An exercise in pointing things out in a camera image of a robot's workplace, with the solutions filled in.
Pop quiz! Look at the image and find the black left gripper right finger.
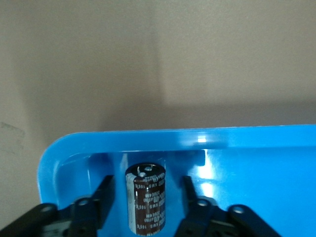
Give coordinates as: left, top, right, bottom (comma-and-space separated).
175, 175, 283, 237

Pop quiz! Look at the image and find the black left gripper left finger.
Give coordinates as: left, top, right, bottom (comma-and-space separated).
0, 174, 116, 237

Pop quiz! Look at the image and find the blue plastic tray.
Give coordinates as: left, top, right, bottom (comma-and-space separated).
37, 124, 316, 237

